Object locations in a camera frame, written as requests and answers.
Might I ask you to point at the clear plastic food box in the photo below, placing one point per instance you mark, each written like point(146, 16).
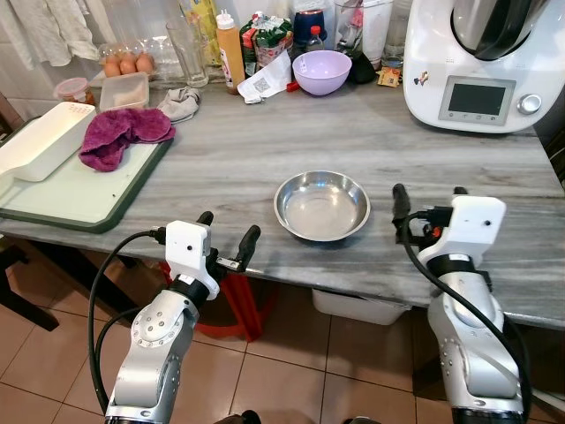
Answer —
point(124, 91)

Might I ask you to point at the white paper with QR code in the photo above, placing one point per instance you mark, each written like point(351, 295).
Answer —
point(265, 82)

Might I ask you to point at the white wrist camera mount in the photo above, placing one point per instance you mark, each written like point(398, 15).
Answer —
point(468, 225)
point(187, 243)

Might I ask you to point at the brown egg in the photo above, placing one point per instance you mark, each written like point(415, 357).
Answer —
point(112, 67)
point(145, 63)
point(129, 64)

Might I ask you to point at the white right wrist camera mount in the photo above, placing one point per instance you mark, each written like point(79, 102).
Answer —
point(468, 225)

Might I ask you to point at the white hanging cloth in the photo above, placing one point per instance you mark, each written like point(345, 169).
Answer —
point(44, 31)

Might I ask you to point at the white rectangular container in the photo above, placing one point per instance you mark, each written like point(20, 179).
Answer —
point(44, 141)

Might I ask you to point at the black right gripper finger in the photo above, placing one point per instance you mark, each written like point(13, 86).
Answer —
point(460, 191)
point(401, 201)

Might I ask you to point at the tall clear drinking glass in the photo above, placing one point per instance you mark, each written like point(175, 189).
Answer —
point(187, 53)

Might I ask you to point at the dark blue jar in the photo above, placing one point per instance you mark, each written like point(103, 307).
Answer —
point(309, 22)

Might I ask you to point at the small black object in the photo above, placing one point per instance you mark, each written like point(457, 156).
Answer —
point(362, 71)

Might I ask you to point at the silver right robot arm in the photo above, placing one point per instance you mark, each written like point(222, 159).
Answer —
point(472, 344)

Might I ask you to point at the white kitchen cooking machine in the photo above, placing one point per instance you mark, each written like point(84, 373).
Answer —
point(441, 53)

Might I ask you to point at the purple towel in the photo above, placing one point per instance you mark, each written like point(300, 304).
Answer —
point(119, 132)

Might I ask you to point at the pale green cutting board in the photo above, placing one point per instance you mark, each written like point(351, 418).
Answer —
point(79, 194)

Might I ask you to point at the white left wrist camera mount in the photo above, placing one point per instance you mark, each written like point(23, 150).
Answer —
point(187, 243)

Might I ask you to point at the orange sauce bottle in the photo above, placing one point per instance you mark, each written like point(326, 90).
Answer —
point(230, 57)

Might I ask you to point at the yellow packet bag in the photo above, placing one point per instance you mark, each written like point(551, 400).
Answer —
point(205, 22)

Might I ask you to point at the small round food tub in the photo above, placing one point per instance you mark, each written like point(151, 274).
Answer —
point(74, 91)

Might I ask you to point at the green snack bag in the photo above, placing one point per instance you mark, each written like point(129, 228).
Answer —
point(267, 40)

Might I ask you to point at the lilac plastic bowl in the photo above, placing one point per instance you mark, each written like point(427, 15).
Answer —
point(322, 72)

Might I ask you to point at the grey crumpled cloth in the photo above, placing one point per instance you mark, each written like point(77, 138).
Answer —
point(181, 104)

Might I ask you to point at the white tall jug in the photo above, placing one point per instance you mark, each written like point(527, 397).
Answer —
point(371, 26)

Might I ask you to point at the red stool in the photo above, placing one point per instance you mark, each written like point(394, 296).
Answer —
point(240, 305)

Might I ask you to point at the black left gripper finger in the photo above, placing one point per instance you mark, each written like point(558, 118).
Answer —
point(205, 217)
point(250, 242)

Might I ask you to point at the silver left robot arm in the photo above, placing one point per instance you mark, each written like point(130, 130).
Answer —
point(154, 353)

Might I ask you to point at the white plastic box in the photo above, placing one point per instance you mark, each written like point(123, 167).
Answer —
point(357, 307)

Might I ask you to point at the clear egg carton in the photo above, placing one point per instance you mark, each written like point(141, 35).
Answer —
point(104, 55)

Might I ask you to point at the small yellow sachet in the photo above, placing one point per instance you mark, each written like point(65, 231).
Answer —
point(389, 77)

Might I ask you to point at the stainless steel bowl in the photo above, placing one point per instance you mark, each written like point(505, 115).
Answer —
point(322, 208)

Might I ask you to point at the small bottle with red cap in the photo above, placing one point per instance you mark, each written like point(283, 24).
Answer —
point(314, 40)

